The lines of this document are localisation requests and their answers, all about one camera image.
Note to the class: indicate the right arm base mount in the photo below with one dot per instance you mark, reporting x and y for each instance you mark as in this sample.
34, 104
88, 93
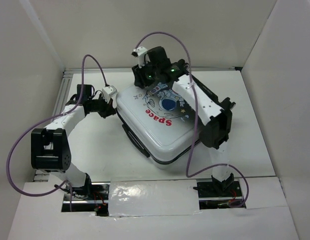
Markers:
210, 198

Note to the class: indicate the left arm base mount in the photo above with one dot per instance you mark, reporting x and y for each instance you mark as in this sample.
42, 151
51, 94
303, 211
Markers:
95, 202

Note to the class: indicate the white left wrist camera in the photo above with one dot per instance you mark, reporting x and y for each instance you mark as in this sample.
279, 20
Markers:
108, 92

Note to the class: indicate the grey-lined suitcase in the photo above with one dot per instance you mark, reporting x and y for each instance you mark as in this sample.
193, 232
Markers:
160, 124

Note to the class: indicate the aluminium frame rail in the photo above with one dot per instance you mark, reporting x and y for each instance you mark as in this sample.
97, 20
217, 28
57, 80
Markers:
99, 146

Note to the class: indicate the white taped cover sheet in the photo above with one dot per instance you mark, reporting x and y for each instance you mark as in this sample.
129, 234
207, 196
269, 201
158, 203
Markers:
153, 198

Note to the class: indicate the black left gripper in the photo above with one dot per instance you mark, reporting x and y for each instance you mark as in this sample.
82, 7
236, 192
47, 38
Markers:
108, 108

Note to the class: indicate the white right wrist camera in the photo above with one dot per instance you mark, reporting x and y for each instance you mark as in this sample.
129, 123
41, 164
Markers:
141, 54

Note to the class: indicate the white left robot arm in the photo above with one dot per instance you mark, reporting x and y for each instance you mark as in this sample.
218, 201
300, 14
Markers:
50, 151

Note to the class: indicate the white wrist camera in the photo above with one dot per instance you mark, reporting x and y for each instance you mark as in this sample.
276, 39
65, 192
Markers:
141, 54
108, 92

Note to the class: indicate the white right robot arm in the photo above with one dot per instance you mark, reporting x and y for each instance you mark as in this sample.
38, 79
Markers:
215, 116

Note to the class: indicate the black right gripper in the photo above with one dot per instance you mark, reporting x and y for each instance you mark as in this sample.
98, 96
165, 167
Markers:
139, 78

